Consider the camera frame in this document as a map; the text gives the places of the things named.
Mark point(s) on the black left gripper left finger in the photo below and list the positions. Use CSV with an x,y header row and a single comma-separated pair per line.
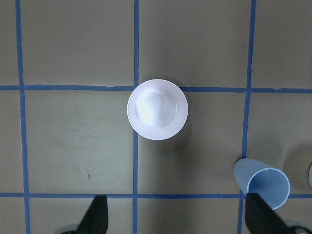
x,y
95,220

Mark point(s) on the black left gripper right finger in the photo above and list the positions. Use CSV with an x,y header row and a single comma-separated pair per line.
x,y
261,219

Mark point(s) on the blue cup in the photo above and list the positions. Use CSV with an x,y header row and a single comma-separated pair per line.
x,y
253,176

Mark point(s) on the mint green bowl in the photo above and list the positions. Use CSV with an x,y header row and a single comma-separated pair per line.
x,y
310,175

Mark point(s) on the pink white bowl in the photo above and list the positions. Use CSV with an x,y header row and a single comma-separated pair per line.
x,y
157,109

